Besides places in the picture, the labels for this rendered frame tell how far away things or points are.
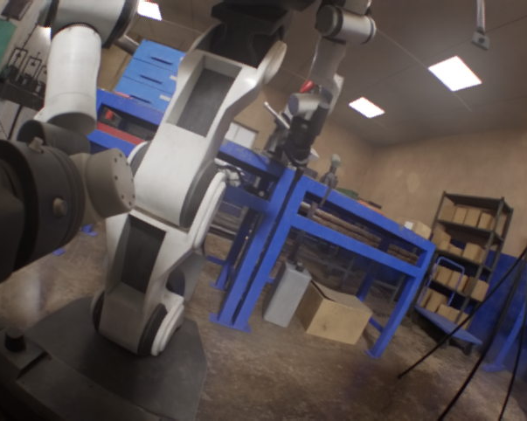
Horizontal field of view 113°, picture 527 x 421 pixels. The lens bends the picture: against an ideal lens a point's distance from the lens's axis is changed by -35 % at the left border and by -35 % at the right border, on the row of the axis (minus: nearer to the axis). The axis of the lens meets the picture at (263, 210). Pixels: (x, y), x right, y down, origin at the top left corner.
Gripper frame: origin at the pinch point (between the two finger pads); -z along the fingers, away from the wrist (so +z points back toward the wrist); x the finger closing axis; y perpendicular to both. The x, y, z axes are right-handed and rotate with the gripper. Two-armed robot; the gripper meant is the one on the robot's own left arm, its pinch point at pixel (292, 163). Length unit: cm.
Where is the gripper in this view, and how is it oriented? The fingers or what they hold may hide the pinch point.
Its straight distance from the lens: 91.4
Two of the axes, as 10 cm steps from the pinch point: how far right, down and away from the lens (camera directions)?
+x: 3.5, 7.7, -5.4
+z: 1.8, -6.2, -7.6
